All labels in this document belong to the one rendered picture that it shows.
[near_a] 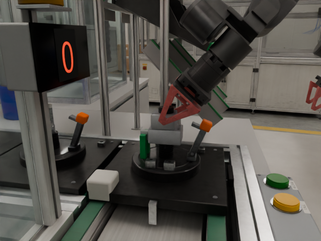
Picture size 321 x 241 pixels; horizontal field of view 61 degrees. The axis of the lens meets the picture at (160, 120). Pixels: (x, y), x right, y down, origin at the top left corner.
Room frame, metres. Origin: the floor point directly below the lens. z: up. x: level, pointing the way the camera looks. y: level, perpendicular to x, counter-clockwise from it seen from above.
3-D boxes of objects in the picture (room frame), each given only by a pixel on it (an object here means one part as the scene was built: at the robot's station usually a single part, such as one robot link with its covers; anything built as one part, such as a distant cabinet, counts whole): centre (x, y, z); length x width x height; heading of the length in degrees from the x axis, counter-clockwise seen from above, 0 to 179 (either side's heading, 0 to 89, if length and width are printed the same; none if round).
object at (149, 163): (0.47, 0.02, 1.00); 0.02 x 0.01 x 0.02; 79
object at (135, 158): (0.51, -0.01, 0.98); 0.14 x 0.14 x 0.02
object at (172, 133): (0.51, 0.00, 1.06); 0.08 x 0.04 x 0.07; 80
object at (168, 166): (0.46, -0.02, 1.00); 0.02 x 0.01 x 0.02; 79
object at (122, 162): (0.51, -0.01, 0.96); 0.24 x 0.24 x 0.02; 79
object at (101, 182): (0.44, 0.10, 0.97); 0.05 x 0.05 x 0.04; 79
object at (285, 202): (0.39, -0.21, 0.96); 0.04 x 0.04 x 0.02
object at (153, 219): (0.39, 0.01, 0.95); 0.01 x 0.01 x 0.04; 79
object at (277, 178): (0.46, -0.22, 0.96); 0.04 x 0.04 x 0.02
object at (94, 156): (0.56, 0.24, 1.01); 0.24 x 0.24 x 0.13; 79
